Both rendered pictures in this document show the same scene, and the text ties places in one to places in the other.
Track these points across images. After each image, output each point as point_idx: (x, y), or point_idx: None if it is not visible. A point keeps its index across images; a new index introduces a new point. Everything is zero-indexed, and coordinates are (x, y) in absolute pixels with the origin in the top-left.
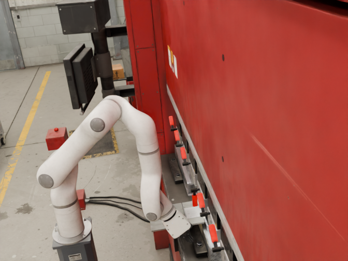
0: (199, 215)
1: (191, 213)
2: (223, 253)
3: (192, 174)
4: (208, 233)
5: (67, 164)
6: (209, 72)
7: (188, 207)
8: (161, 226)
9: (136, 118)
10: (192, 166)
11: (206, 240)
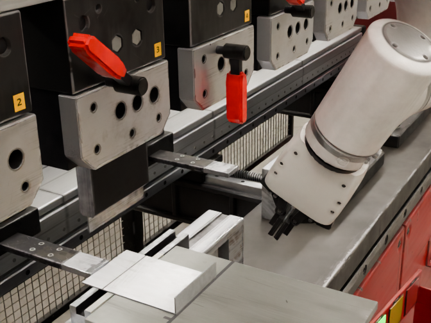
0: (163, 266)
1: (175, 284)
2: (338, 0)
3: (135, 110)
4: (194, 245)
5: None
6: None
7: (158, 306)
8: (328, 297)
9: None
10: (135, 59)
11: (222, 238)
